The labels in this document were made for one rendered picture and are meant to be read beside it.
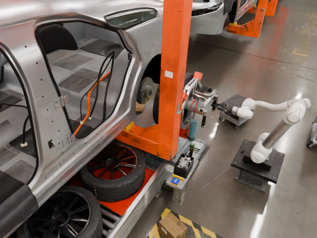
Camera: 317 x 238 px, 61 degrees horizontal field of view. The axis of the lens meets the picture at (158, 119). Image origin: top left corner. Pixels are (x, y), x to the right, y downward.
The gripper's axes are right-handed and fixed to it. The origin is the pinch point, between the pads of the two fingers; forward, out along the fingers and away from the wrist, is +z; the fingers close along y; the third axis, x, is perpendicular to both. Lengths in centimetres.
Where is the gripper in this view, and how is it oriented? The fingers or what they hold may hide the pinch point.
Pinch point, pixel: (214, 104)
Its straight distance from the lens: 309.2
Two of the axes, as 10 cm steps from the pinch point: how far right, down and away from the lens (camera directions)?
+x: 0.3, -8.1, -5.9
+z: -8.8, -3.0, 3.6
